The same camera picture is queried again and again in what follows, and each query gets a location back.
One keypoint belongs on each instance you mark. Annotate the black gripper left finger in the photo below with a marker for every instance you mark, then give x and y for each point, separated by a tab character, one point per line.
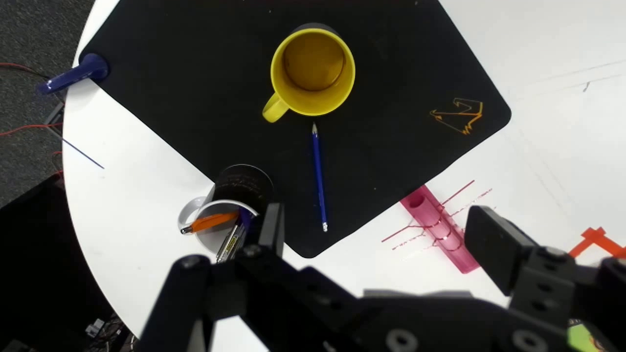
273	227

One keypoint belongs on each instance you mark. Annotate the round white table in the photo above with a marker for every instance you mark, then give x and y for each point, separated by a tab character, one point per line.
554	97

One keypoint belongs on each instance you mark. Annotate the pink plastic ruler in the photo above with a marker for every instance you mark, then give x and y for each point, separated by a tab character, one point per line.
441	227

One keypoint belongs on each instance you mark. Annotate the black square table mat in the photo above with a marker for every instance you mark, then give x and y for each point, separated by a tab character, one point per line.
196	78

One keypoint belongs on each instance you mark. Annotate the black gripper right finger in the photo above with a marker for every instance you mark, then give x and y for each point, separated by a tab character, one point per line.
500	246

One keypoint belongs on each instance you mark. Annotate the blue pen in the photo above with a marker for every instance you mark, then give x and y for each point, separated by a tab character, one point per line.
243	225

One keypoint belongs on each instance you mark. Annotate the dark blue-black pencil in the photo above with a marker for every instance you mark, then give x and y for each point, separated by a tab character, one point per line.
320	176

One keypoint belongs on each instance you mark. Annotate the orange plastic frame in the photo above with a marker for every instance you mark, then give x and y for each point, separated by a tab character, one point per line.
597	240

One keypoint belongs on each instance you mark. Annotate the orange pen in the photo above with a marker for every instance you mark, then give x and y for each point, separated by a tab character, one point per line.
212	221

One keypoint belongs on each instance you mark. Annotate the blue table clamp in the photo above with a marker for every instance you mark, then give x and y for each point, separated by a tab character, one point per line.
71	74

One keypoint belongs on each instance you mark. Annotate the white and yellow mug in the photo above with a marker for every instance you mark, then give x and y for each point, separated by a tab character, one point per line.
314	70

